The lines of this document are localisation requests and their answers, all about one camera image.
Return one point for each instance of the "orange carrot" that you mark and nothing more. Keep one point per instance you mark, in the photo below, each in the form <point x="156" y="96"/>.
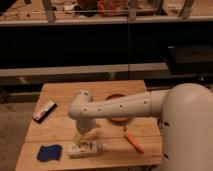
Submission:
<point x="133" y="141"/>

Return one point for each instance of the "white plastic bottle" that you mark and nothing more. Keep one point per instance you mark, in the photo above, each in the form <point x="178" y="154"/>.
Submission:
<point x="86" y="148"/>

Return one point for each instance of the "orange ceramic bowl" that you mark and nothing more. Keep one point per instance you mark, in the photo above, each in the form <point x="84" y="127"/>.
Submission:
<point x="117" y="119"/>

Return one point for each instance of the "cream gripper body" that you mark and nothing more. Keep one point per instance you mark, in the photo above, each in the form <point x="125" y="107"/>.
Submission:
<point x="92" y="135"/>

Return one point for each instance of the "long wooden shelf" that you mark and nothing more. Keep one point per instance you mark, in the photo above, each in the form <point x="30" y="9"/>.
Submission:
<point x="86" y="12"/>

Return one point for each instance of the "blue cloth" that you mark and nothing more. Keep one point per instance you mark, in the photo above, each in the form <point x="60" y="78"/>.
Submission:
<point x="48" y="153"/>

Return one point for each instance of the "black box on right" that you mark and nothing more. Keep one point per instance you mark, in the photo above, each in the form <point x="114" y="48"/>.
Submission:
<point x="196" y="59"/>

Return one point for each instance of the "wooden table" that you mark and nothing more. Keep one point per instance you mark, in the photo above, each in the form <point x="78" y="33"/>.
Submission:
<point x="58" y="128"/>

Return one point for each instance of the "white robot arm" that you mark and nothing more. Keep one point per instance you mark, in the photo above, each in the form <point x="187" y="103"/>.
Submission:
<point x="187" y="118"/>

